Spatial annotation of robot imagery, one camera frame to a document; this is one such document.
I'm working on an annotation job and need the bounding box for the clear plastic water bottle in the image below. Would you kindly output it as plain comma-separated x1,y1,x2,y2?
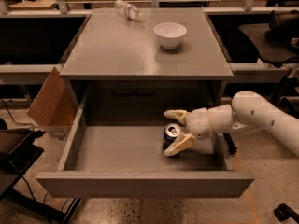
114,0,143,21

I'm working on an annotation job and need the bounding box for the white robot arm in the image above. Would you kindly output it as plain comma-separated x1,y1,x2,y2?
164,91,299,157

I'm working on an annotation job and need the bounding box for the black caster bottom right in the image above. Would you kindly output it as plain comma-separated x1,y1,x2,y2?
274,203,299,224

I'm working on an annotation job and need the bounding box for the black stand left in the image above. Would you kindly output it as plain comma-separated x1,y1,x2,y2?
0,119,80,224

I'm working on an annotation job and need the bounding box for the grey counter cabinet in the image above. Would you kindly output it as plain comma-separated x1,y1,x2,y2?
61,8,233,105

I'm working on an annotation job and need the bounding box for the black office chair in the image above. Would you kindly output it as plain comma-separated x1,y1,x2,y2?
239,9,299,67

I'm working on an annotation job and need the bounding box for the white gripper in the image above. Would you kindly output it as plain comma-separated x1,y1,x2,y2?
164,108,213,157

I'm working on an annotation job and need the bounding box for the white ceramic bowl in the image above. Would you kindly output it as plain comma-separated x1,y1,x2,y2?
154,22,187,49

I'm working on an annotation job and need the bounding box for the blue pepsi can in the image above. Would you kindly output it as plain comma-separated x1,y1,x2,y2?
163,123,182,157

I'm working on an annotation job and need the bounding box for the brown cardboard box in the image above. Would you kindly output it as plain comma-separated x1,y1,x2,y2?
27,68,77,141

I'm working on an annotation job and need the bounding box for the open grey top drawer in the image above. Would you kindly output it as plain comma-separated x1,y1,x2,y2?
36,82,254,198

